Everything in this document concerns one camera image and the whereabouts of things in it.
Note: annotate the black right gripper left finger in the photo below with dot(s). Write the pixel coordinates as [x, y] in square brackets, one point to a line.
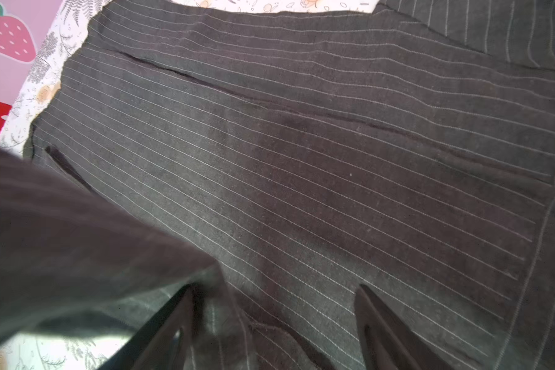
[161, 343]

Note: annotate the dark grey pinstriped shirt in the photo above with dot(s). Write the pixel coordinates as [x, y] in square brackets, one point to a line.
[281, 167]

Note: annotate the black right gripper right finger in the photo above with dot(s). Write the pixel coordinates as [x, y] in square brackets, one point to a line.
[386, 341]

